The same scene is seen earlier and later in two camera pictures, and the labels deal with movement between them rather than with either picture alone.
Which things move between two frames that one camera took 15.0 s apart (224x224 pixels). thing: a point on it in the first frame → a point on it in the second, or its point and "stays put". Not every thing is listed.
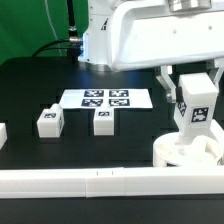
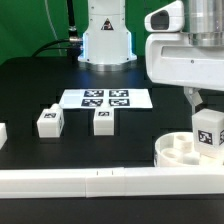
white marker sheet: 107,98 stays put
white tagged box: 196,95 → 208,133
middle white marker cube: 103,122 stays put
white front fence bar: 118,182 stays put
